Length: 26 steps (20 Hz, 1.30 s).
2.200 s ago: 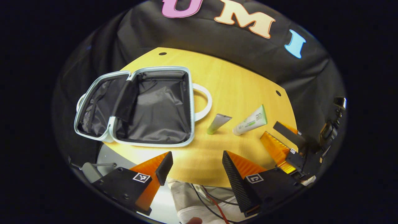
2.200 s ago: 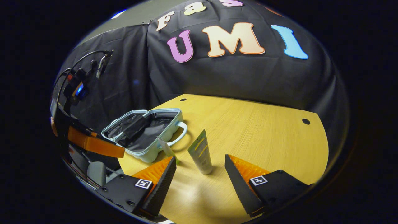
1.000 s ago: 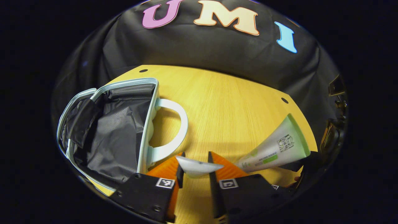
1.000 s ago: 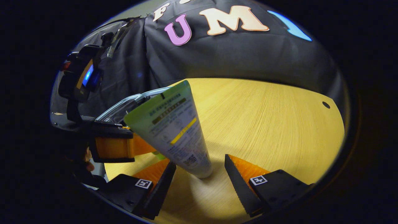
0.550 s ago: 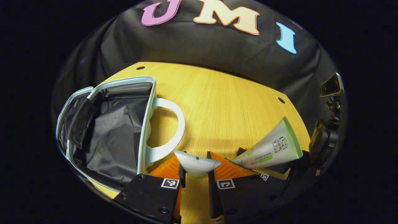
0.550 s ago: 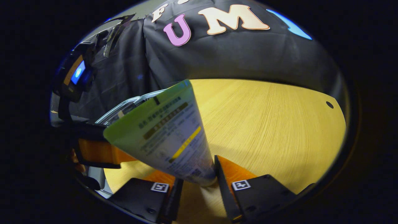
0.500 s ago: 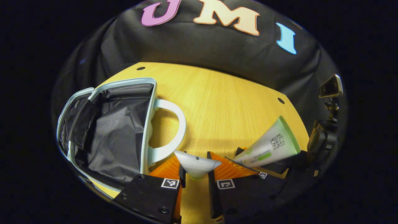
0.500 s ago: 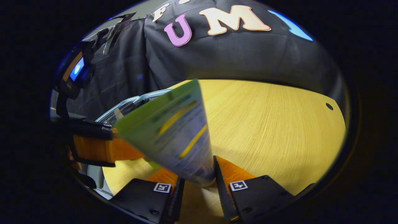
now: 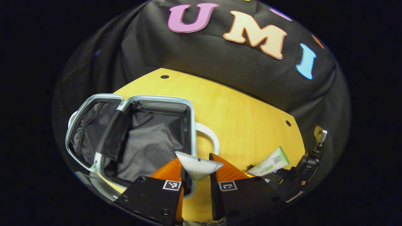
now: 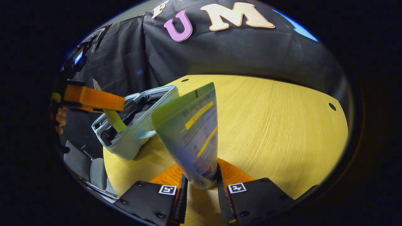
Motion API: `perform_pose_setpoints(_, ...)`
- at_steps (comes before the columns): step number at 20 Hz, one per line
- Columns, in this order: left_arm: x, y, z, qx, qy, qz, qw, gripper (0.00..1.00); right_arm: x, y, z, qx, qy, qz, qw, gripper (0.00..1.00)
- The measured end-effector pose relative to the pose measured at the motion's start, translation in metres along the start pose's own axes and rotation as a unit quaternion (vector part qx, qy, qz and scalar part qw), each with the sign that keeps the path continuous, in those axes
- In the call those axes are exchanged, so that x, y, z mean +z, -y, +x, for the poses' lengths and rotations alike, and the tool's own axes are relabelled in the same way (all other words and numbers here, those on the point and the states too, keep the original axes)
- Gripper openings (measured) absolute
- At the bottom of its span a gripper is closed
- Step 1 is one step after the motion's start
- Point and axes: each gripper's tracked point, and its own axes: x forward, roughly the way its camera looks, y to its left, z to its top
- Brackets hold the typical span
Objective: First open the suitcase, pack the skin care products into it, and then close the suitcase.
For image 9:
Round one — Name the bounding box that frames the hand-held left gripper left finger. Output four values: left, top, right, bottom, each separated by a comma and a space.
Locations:
115, 157, 189, 225

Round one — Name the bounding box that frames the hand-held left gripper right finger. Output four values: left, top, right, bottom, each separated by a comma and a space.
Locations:
209, 153, 285, 222

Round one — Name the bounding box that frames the white green-capped cream tube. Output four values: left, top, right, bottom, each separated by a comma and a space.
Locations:
247, 146, 290, 176

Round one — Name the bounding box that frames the light blue suitcase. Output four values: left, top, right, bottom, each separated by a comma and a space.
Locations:
65, 93, 220, 201

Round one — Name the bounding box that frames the black backdrop cloth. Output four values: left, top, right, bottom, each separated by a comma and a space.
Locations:
52, 0, 351, 195

